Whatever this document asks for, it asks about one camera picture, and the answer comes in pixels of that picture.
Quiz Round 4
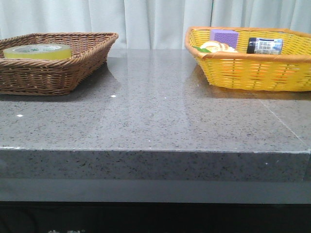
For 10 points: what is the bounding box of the brown wicker basket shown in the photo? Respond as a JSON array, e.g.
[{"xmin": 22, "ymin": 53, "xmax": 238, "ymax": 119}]
[{"xmin": 0, "ymin": 32, "xmax": 119, "ymax": 96}]

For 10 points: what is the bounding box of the small dark labelled bottle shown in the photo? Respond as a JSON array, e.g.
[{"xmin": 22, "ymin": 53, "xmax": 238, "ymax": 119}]
[{"xmin": 246, "ymin": 37, "xmax": 283, "ymax": 55}]

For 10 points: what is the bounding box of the yellow packing tape roll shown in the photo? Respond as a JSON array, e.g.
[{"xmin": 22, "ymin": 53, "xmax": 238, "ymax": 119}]
[{"xmin": 3, "ymin": 44, "xmax": 71, "ymax": 60}]

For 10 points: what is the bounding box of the white curtain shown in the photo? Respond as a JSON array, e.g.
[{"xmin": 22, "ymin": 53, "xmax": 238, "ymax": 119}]
[{"xmin": 0, "ymin": 0, "xmax": 311, "ymax": 50}]

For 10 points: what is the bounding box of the yellow wicker basket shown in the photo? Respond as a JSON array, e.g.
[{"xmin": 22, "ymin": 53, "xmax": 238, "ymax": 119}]
[{"xmin": 185, "ymin": 26, "xmax": 311, "ymax": 92}]

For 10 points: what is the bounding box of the purple sponge block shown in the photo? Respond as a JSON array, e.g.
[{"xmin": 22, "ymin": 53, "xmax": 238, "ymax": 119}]
[{"xmin": 209, "ymin": 29, "xmax": 239, "ymax": 49}]

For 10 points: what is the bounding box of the toy bread with lettuce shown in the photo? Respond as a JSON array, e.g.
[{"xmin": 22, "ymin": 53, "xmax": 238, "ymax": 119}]
[{"xmin": 193, "ymin": 41, "xmax": 238, "ymax": 53}]

